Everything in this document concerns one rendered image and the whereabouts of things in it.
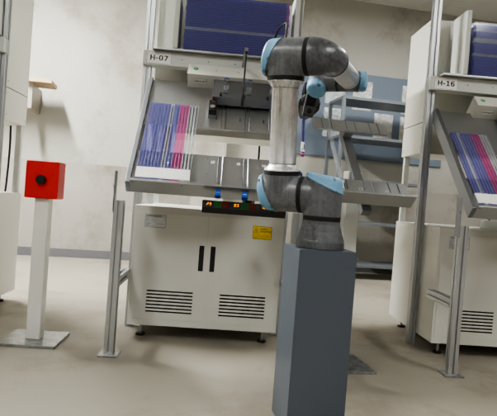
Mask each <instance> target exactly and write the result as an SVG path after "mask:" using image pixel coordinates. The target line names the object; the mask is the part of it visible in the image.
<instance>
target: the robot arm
mask: <svg viewBox="0 0 497 416"><path fill-rule="evenodd" d="M261 68H262V73H263V75H264V76H266V77H267V82H268V83H269V84H270V86H271V87H272V105H271V129H270V154H269V164H268V165H267V166H266V167H265V168H264V173H263V174H261V175H260V176H259V178H258V184H257V191H258V199H259V202H260V204H261V206H262V207H263V208H264V209H266V210H274V211H286V212H297V213H304V214H303V223H302V226H301V228H300V231H299V233H298V235H297V237H296V246H297V247H300V248H310V249H318V250H329V251H343V250H344V241H343V235H342V230H341V227H340V220H341V210H342V199H343V181H342V180H341V179H340V178H338V177H331V176H327V175H323V174H318V173H310V172H308V173H307V174H306V177H302V176H301V170H300V169H299V168H298V167H297V166H296V146H297V126H298V115H299V117H300V118H301V119H302V117H303V116H305V119H306V120H307V119H309V118H312V117H313V116H314V114H315V113H316V112H317V111H318V110H319V109H320V98H321V97H323V96H324V95H325V93H326V92H365V91H366V90H367V85H368V75H367V72H366V71H360V70H359V71H357V70H356V69H355V68H354V67H353V66H352V65H351V63H350V62H349V58H348V54H347V52H346V51H345V50H344V49H343V48H342V47H341V46H340V45H338V44H336V43H334V42H333V41H331V40H328V39H325V38H322V37H318V36H311V37H286V38H285V37H280V38H274V39H270V40H269V41H268V42H267V43H266V44H265V46H264V48H263V53H262V58H261ZM305 76H309V77H308V81H307V83H305ZM303 83H305V85H304V87H303V89H302V96H301V98H300V100H299V88H300V86H301V85H302V84H303Z"/></svg>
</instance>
